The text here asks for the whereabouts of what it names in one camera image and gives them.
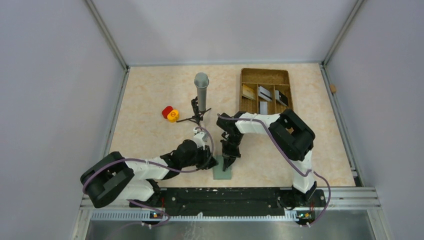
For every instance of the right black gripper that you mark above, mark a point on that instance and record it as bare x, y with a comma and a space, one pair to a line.
228, 160

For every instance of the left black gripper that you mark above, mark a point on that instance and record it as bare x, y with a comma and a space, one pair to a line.
208, 161

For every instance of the green card holder wallet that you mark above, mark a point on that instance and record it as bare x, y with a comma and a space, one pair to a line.
218, 173

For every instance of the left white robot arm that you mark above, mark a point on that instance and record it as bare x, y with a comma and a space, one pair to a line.
118, 178

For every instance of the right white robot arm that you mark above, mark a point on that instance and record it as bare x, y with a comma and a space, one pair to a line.
292, 137

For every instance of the gold card in tray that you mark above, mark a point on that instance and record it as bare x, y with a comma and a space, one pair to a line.
248, 92

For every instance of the brown woven cutlery tray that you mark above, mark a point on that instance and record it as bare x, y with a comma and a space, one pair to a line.
271, 79

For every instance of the grey microphone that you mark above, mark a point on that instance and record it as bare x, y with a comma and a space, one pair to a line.
201, 81

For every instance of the small wooden block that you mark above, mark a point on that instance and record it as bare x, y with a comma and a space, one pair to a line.
332, 88

